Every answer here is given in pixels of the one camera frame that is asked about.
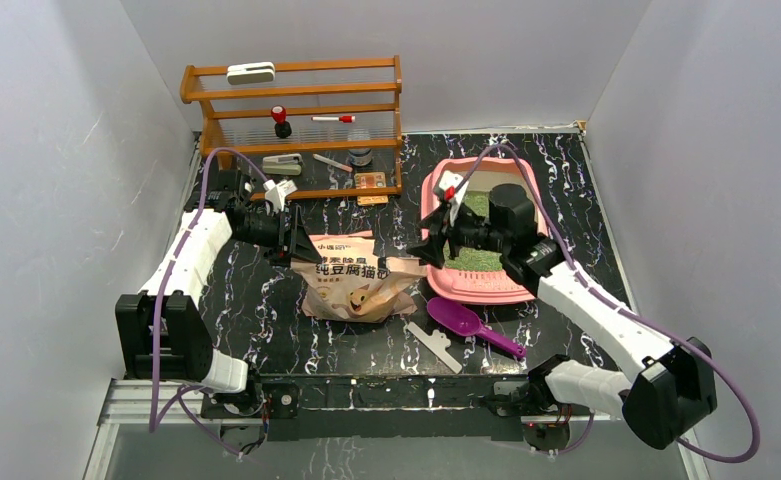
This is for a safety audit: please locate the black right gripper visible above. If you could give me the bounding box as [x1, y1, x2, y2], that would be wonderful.
[405, 199, 509, 270]

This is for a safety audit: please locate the pink cat litter box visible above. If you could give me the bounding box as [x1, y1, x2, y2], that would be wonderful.
[420, 157, 539, 305]

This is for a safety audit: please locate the cat litter bag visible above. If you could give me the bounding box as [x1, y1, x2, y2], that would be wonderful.
[291, 232, 427, 324]

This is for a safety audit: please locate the purple litter scoop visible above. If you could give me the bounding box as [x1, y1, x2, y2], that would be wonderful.
[426, 297, 527, 359]

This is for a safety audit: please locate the grey bag sealing clip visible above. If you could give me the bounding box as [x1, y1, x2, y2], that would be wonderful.
[404, 322, 462, 374]

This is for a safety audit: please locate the orange wooden shelf rack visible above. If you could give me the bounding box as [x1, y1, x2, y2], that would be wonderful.
[179, 55, 403, 199]

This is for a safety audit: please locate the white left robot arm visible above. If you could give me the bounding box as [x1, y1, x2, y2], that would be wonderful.
[115, 170, 321, 416]

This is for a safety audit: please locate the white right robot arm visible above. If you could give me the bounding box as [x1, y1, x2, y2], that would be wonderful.
[407, 184, 717, 450]

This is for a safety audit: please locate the grey stapler lower shelf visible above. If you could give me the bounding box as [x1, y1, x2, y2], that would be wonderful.
[262, 153, 303, 176]

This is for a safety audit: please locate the white pen on shelf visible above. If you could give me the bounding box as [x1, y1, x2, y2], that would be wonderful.
[312, 153, 353, 173]

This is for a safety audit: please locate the orange snack packet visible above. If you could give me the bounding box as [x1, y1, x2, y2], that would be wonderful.
[354, 172, 389, 207]

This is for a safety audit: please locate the small glass jar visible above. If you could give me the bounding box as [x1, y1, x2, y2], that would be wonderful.
[347, 129, 373, 168]

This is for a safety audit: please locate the red black stamp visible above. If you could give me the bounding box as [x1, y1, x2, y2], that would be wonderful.
[270, 105, 292, 139]

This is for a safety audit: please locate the red white marker pen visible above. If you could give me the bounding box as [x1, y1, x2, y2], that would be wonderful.
[311, 115, 356, 124]

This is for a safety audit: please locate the white stapler on top shelf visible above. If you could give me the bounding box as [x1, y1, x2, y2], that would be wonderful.
[226, 61, 276, 85]

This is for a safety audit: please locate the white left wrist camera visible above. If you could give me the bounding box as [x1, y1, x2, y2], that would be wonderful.
[263, 179, 297, 214]

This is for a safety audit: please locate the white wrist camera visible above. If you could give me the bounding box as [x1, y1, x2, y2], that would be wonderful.
[263, 179, 297, 214]
[433, 170, 468, 226]

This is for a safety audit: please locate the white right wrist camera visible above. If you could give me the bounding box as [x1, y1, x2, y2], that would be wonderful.
[433, 170, 468, 226]

